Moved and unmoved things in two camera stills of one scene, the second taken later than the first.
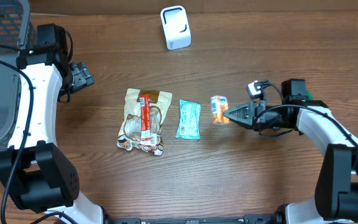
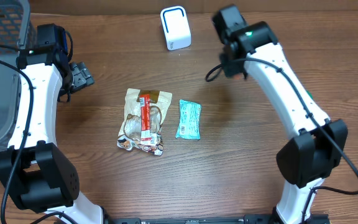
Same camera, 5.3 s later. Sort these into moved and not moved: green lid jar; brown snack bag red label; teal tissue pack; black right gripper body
Moved: black right gripper body
Not moved: teal tissue pack; brown snack bag red label; green lid jar
